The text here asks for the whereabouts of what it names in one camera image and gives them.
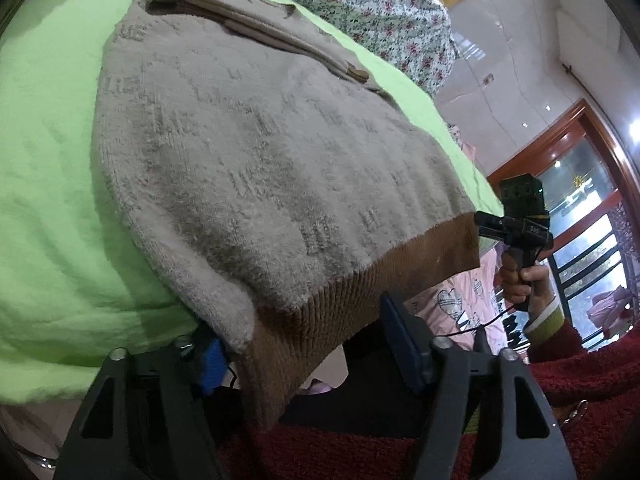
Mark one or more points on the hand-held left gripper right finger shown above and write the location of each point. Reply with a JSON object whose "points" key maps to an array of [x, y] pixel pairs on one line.
{"points": [[406, 345]]}

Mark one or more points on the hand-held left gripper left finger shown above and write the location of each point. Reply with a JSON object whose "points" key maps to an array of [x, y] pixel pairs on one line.
{"points": [[212, 366]]}

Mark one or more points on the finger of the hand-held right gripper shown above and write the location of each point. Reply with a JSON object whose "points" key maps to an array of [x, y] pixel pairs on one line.
{"points": [[489, 223]]}

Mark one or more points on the beige knit sweater brown hem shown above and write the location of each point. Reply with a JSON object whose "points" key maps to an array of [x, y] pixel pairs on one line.
{"points": [[260, 160]]}

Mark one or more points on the person's right forearm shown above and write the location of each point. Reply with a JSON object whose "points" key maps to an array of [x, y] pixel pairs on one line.
{"points": [[580, 350]]}

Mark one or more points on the person's right hand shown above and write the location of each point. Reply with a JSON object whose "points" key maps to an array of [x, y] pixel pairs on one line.
{"points": [[535, 280]]}

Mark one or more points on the pink printed quilt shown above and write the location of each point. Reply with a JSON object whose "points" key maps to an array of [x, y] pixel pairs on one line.
{"points": [[465, 305]]}

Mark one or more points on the person's red sweater torso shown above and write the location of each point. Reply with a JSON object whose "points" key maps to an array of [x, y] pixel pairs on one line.
{"points": [[340, 452]]}

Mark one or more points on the curtain rod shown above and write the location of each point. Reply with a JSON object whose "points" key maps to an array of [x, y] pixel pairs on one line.
{"points": [[575, 76]]}

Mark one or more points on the pink cloth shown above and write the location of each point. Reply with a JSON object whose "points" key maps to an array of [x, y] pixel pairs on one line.
{"points": [[612, 307]]}

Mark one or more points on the green bed blanket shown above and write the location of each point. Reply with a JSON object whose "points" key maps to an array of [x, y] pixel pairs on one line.
{"points": [[55, 220]]}

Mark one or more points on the floral quilt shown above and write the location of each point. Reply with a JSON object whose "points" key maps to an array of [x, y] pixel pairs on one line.
{"points": [[380, 5]]}

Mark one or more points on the wooden window frame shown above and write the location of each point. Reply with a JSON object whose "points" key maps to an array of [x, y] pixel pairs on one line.
{"points": [[590, 125]]}

